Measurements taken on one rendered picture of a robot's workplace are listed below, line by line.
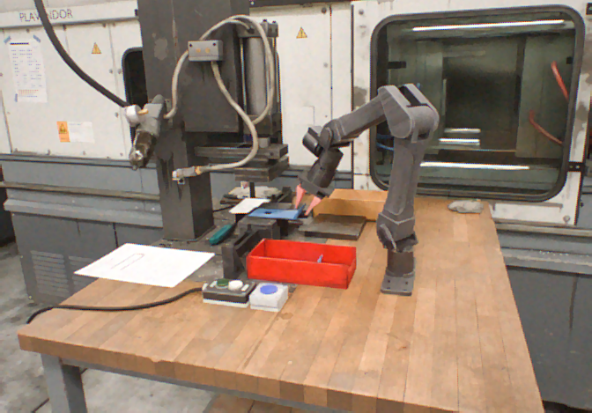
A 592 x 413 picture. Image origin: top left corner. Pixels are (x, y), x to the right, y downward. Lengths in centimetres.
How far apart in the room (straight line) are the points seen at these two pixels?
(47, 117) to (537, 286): 238
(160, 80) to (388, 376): 96
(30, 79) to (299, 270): 200
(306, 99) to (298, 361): 126
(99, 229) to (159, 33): 149
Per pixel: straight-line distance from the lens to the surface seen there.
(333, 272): 112
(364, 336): 96
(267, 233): 131
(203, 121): 135
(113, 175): 251
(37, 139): 285
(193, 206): 144
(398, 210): 111
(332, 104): 191
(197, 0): 134
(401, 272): 117
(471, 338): 99
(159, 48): 139
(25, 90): 284
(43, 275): 311
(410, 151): 106
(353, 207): 157
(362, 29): 183
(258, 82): 130
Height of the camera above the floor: 142
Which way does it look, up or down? 16 degrees down
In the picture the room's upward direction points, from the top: 2 degrees counter-clockwise
